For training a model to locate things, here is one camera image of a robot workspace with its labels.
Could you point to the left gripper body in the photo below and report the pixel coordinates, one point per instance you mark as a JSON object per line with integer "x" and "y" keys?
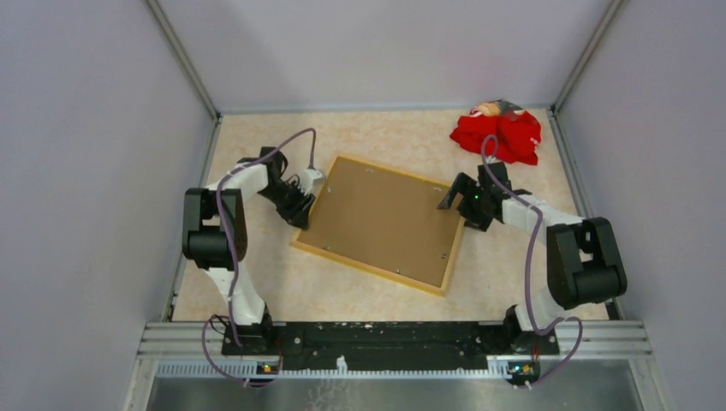
{"x": 287, "y": 197}

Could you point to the brown backing board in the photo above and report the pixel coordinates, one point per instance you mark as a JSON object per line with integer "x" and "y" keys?
{"x": 380, "y": 221}

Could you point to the yellow wooden picture frame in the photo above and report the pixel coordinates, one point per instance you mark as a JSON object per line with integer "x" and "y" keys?
{"x": 374, "y": 266}

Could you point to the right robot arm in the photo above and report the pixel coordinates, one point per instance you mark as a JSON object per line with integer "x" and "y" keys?
{"x": 570, "y": 261}

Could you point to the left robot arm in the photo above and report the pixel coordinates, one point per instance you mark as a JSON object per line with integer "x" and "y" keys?
{"x": 215, "y": 235}

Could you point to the red cloth doll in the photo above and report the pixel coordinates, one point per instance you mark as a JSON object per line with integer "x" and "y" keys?
{"x": 500, "y": 129}

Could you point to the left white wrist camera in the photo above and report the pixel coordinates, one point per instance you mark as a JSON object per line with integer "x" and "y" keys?
{"x": 310, "y": 178}

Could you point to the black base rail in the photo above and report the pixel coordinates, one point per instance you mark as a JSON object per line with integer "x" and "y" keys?
{"x": 386, "y": 346}

